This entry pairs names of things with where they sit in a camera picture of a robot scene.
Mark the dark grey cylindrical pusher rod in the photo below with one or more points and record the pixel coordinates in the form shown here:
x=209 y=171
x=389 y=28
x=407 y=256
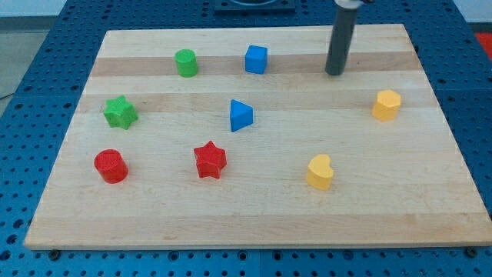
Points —
x=342 y=31

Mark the blue cube block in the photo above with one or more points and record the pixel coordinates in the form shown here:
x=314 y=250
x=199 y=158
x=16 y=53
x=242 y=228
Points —
x=256 y=59

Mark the blue triangle block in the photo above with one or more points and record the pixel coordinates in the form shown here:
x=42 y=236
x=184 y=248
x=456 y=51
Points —
x=241 y=115

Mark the yellow hexagon block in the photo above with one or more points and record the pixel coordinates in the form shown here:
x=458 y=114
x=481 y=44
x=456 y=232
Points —
x=387 y=105

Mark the yellow heart block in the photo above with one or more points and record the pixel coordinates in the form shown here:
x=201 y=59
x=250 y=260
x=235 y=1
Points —
x=319 y=172

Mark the green cylinder block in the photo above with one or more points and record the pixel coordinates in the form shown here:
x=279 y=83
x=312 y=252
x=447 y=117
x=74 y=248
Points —
x=186 y=63

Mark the light wooden board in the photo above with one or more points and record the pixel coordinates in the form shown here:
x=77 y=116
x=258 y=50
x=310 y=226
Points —
x=400 y=183

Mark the red star block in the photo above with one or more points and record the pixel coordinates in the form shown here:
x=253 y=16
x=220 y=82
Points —
x=210 y=160

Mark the green star block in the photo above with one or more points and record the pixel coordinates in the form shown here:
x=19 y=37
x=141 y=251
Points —
x=119 y=112

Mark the red cylinder block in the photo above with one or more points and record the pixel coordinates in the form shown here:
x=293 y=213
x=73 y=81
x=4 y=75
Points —
x=111 y=166

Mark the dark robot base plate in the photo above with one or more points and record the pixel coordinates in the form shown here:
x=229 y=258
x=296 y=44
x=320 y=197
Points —
x=255 y=6

